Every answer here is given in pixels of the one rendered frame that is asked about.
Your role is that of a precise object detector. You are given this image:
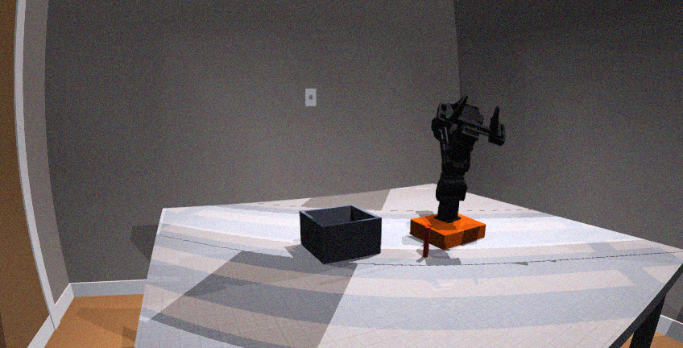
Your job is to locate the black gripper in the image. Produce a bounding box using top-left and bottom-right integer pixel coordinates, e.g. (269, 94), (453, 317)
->
(436, 93), (506, 151)

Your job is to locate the red peg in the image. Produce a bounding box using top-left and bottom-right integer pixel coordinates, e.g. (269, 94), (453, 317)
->
(422, 226), (431, 258)

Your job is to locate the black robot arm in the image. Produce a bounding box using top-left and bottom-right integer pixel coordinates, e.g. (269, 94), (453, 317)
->
(432, 104), (484, 223)

